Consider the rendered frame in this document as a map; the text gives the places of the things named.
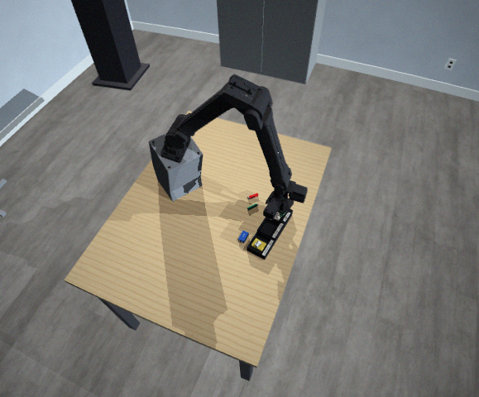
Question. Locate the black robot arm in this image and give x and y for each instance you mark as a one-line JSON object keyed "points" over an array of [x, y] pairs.
{"points": [[250, 100]]}

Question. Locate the yellow block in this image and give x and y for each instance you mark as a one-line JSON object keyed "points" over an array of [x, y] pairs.
{"points": [[261, 246]]}

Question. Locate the blue battery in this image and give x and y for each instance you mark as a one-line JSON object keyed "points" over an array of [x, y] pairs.
{"points": [[243, 236]]}

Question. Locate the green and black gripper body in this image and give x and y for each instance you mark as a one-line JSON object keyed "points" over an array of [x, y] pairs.
{"points": [[287, 208]]}

